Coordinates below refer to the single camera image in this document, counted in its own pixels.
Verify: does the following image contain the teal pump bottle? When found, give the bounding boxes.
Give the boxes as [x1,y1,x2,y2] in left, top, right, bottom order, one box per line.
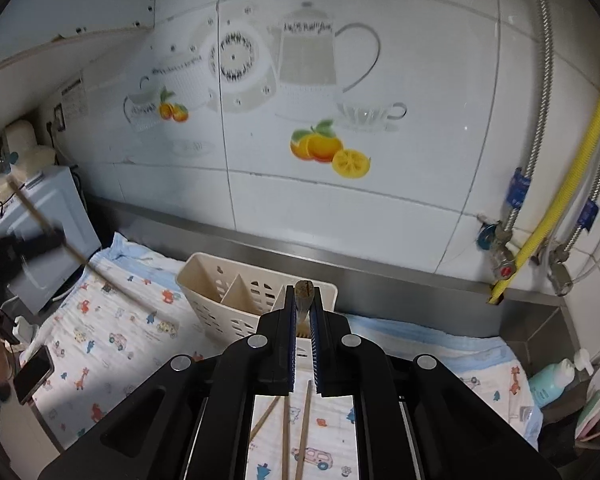
[527,349,594,409]

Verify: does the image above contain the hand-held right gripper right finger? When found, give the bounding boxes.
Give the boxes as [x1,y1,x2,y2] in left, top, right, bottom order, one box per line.
[310,289,562,480]

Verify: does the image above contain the yellow gas hose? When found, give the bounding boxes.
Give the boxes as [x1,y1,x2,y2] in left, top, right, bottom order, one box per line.
[489,40,600,307]

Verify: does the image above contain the white power adapter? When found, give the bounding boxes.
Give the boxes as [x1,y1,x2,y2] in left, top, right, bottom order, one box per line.
[11,316,42,349]

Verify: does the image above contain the metal valve red handle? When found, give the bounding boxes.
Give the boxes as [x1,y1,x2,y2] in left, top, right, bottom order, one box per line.
[477,219,522,282]

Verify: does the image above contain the cream plastic utensil holder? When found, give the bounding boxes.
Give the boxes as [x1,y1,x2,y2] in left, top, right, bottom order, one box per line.
[176,252,339,357]

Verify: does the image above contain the brown wooden chopstick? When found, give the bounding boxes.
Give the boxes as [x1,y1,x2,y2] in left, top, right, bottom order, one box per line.
[294,280,315,335]
[295,380,314,480]
[249,396,281,441]
[281,395,292,480]
[7,180,153,311]

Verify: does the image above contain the white round appliance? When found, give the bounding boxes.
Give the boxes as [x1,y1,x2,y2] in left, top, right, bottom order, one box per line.
[4,119,57,177]

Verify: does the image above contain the braided metal hose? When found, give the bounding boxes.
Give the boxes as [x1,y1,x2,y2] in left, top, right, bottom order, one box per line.
[502,0,555,241]
[555,125,600,261]

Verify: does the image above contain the printed cartoon blanket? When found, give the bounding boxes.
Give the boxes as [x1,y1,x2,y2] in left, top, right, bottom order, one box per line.
[17,232,541,480]

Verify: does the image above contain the dark smartphone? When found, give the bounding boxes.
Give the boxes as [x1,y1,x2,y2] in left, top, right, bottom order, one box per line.
[12,345,55,406]

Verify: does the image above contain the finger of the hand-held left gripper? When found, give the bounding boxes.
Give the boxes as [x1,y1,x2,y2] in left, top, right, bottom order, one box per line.
[22,227,67,262]

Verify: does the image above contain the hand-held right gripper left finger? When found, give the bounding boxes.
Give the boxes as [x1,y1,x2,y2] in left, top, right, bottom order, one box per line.
[37,287,299,480]

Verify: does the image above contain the white microwave oven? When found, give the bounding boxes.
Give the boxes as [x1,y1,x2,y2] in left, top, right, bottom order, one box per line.
[0,165,104,314]

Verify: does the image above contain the blue hose tag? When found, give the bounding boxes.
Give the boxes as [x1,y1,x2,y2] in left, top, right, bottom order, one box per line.
[577,200,599,232]
[505,167,531,209]

